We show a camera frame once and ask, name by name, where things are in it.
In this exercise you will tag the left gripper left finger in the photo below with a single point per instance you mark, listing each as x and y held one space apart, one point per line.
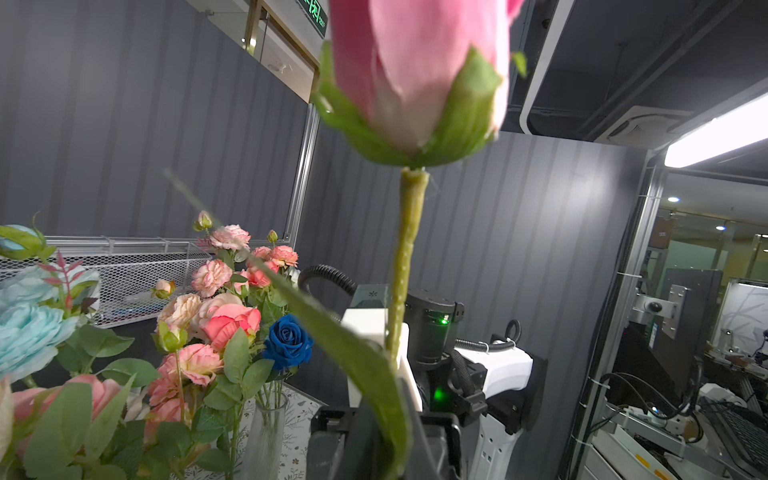
345 441

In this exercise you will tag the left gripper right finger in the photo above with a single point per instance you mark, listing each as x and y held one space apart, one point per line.
435 451

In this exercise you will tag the clear frosted glass vase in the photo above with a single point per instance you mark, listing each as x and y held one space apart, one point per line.
262 455

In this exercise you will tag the salmon rose stem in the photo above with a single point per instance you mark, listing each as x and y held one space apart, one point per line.
233 333

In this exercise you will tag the small pink rose spray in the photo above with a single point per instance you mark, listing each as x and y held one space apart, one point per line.
186 373

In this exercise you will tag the coral red rose stem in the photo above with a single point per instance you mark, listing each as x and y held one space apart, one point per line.
250 278

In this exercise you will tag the orange pink peony spray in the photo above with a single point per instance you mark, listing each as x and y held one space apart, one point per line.
281 259

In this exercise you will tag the cream white flower spray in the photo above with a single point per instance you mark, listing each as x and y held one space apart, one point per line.
181 314

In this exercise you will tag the pink peony flower spray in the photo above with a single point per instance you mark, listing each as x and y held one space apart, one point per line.
228 244

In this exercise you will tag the small pink rose stem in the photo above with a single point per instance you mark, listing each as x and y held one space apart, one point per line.
62 432

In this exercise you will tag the mint white peony spray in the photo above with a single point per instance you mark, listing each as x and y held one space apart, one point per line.
47 309

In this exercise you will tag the magenta rosebud stem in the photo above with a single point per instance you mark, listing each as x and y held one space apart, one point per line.
411 85

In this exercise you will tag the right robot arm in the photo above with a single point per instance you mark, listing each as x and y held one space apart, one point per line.
496 385

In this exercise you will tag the ceiling light panel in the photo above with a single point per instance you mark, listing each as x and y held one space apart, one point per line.
741 127

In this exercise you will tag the white wire wall basket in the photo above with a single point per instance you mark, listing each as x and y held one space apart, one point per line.
137 275

